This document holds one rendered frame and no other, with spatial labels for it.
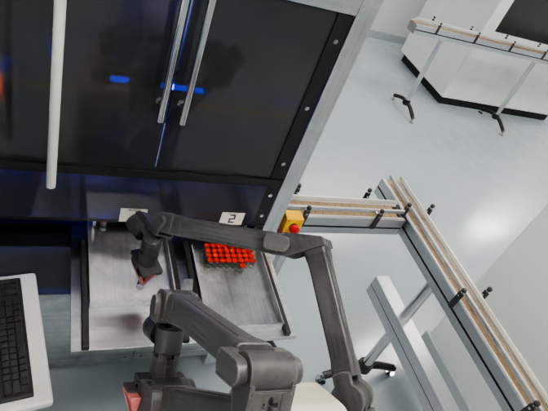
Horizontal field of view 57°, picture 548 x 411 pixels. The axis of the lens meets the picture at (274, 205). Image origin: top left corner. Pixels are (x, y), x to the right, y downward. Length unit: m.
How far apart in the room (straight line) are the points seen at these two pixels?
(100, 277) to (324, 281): 0.78
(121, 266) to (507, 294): 1.88
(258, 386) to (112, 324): 0.93
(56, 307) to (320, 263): 1.15
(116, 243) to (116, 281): 0.16
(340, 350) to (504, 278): 1.70
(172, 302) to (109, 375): 1.53
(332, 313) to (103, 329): 0.70
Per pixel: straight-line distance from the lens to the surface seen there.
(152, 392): 1.03
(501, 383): 2.05
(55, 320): 2.13
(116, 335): 1.58
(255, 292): 1.77
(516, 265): 2.74
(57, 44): 1.26
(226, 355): 0.74
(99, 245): 1.78
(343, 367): 1.20
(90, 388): 2.48
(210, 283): 1.75
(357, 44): 1.50
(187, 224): 1.40
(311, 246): 1.22
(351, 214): 2.20
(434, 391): 2.35
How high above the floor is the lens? 2.21
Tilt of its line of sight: 39 degrees down
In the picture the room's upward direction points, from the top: 24 degrees clockwise
